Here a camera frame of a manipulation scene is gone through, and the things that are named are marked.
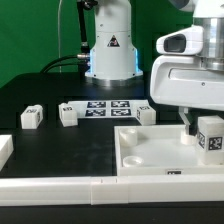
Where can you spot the white front fence rail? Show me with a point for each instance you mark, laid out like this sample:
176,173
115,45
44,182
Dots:
111,190

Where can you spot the white left fence block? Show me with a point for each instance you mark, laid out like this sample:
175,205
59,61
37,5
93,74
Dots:
6,149

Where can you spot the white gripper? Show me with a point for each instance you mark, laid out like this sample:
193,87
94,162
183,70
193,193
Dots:
179,77

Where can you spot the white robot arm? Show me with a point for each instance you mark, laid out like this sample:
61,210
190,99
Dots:
114,60

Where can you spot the white square table top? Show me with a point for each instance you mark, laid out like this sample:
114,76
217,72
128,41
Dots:
158,150

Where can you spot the white sheet with markers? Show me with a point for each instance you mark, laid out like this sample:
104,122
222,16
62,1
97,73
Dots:
107,108

